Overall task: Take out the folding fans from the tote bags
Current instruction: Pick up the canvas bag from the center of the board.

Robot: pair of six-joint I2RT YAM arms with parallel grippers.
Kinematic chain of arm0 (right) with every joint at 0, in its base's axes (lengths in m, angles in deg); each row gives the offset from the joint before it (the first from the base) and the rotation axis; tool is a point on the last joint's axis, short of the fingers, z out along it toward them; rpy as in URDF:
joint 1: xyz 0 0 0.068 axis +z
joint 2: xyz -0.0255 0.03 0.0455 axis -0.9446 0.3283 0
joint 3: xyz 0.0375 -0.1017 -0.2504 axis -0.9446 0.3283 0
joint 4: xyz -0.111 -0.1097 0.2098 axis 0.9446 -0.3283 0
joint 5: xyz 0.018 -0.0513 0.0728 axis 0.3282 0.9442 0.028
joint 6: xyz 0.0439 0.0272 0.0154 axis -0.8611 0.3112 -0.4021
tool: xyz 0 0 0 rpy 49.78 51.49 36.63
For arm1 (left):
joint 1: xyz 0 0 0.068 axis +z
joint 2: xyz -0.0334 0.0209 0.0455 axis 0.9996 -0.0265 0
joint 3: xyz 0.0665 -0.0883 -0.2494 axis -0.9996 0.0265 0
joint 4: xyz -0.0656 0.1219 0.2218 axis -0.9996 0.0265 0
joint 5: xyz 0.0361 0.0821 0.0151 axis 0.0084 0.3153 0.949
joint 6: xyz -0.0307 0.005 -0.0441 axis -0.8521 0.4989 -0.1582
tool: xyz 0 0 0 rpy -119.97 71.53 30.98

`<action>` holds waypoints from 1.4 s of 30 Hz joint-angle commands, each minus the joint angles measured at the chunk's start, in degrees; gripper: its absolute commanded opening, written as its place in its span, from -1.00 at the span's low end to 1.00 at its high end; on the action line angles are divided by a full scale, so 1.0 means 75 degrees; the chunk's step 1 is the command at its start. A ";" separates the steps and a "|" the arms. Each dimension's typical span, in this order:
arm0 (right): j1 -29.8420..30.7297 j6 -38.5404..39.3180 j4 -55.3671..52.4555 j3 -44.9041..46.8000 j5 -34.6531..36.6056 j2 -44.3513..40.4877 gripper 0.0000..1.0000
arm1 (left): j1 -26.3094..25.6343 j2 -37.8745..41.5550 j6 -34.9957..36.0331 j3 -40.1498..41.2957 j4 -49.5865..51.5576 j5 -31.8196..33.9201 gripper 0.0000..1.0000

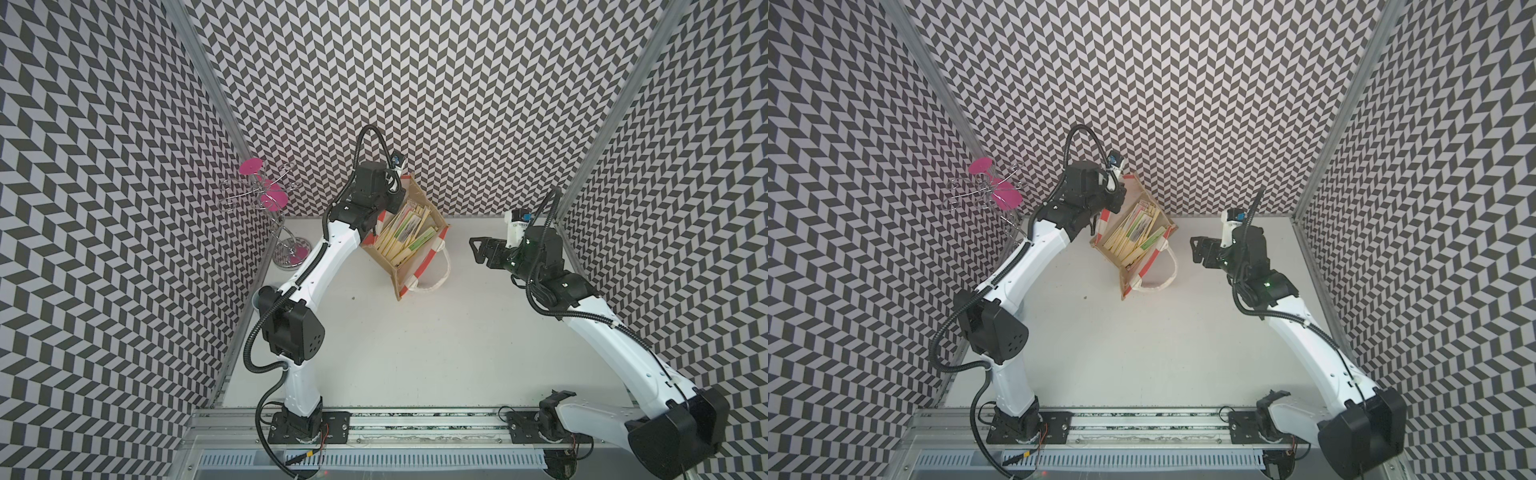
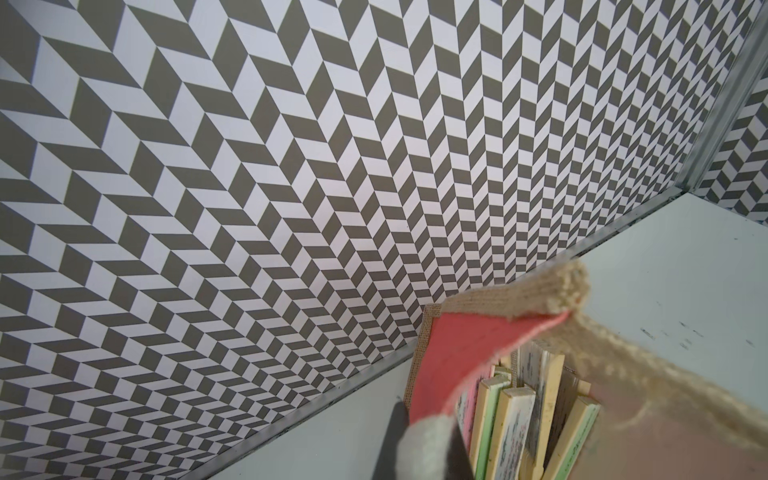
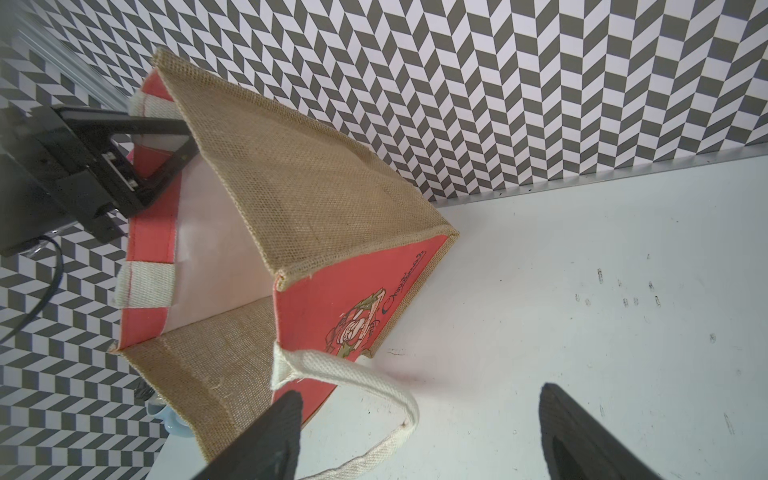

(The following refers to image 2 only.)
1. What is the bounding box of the burlap red striped tote bag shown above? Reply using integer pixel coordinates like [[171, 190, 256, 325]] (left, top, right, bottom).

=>
[[392, 261, 767, 479]]

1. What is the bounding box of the green folding fan in bag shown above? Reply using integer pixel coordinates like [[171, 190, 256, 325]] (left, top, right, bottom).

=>
[[542, 396, 601, 480]]

